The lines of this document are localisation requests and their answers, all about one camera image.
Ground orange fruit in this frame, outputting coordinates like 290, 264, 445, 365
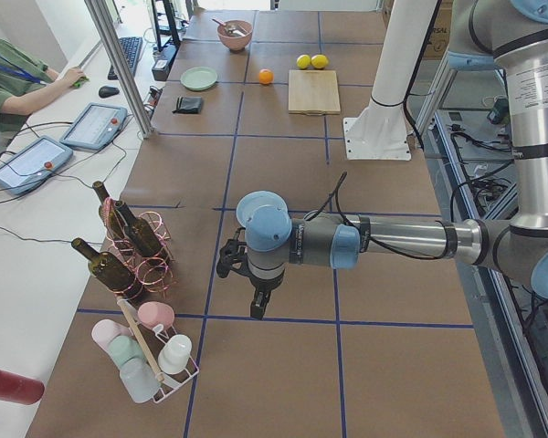
258, 68, 274, 85

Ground light green plate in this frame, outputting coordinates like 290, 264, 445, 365
180, 67, 218, 91

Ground person's hand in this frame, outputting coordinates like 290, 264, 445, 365
59, 67, 89, 88

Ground white cup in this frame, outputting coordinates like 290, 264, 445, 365
158, 334, 192, 374

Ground pink cup on top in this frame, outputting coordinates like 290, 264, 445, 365
137, 301, 174, 329

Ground dark wine bottle middle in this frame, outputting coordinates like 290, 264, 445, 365
115, 200, 170, 266

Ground dark wine bottle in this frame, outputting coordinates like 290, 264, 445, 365
71, 237, 145, 302
92, 181, 126, 241
115, 200, 170, 266

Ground grey blue cup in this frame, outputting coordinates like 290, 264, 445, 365
120, 358, 160, 403

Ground pale green cup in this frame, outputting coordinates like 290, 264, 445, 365
107, 335, 145, 369

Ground dark wine bottle front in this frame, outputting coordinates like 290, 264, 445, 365
71, 237, 145, 302

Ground pale pink cup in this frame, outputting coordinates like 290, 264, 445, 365
91, 319, 132, 353

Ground dark wine bottle back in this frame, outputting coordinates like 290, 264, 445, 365
92, 181, 126, 241

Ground folded grey cloth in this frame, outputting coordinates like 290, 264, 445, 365
173, 96, 204, 114

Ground bamboo cutting board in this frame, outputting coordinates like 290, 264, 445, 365
288, 69, 341, 115

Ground far teach pendant tablet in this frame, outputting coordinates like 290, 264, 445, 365
59, 102, 128, 151

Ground teach pendant tablet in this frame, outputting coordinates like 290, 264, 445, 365
59, 102, 128, 151
0, 136, 73, 195

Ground lemon farther from board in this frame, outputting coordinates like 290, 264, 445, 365
296, 54, 311, 70

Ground lemon nearer the board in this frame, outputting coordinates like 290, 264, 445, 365
311, 54, 329, 69

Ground black computer mouse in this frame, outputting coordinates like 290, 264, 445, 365
98, 86, 120, 99

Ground red cylinder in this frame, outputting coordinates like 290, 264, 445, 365
0, 370, 45, 405

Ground near teach pendant tablet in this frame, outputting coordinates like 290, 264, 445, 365
0, 136, 73, 195

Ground pink bowl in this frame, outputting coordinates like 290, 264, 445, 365
217, 20, 253, 51

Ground spoon in pink bowl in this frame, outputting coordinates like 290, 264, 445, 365
213, 18, 248, 37

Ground black keyboard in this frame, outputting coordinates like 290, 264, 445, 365
118, 36, 143, 76

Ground person in green shirt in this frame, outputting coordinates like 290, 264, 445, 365
0, 38, 77, 139

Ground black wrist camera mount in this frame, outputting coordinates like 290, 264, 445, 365
216, 226, 250, 278

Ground white wire cup rack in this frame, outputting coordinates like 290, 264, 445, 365
109, 299, 199, 403

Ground copper wire bottle rack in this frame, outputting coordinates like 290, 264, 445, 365
100, 196, 175, 299

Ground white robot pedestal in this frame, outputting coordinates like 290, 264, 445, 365
343, 0, 439, 161

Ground aluminium frame post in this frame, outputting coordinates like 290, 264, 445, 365
84, 0, 153, 139

